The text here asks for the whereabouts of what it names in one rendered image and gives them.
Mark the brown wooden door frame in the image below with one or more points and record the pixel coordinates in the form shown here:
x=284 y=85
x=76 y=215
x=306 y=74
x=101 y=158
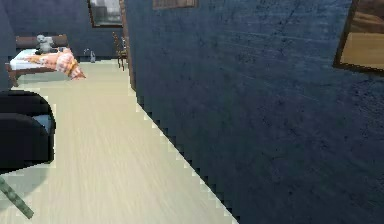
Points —
x=129 y=50

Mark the brown wooden chair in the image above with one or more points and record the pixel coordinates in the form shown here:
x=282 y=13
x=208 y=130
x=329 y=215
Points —
x=120 y=50

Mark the grey teddy bear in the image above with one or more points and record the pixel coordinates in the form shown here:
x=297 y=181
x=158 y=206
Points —
x=44 y=43

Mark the brown framed landscape picture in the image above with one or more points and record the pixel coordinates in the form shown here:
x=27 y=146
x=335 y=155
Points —
x=363 y=43

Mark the black armchair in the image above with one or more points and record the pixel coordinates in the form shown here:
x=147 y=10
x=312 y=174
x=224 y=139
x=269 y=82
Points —
x=21 y=133

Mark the brown framed wall picture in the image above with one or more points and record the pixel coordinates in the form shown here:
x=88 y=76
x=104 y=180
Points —
x=175 y=3

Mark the brown wooden bed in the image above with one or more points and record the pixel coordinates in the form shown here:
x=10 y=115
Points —
x=23 y=63

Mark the orange patterned blanket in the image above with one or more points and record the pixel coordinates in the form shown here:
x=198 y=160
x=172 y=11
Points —
x=65 y=61

